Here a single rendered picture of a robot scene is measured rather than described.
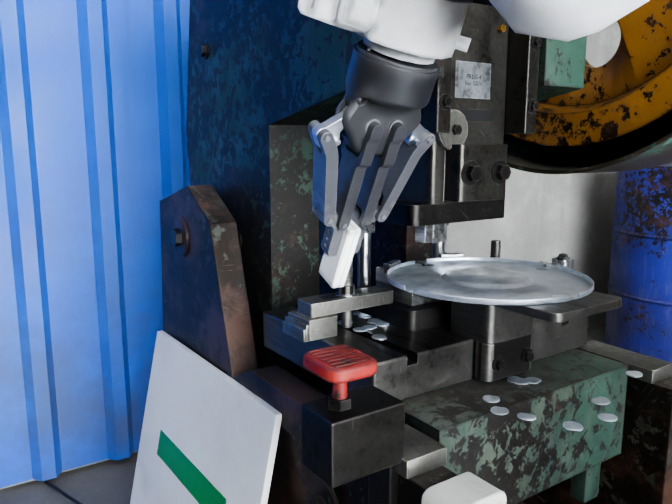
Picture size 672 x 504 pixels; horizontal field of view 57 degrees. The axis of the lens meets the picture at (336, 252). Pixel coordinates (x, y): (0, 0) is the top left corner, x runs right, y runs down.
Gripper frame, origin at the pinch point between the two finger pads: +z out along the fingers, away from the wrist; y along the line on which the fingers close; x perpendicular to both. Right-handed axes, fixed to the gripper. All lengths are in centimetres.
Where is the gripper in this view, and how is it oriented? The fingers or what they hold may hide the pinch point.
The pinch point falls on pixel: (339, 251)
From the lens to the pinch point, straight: 62.1
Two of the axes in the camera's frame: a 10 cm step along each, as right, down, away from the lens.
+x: -4.9, -5.6, 6.7
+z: -2.4, 8.3, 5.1
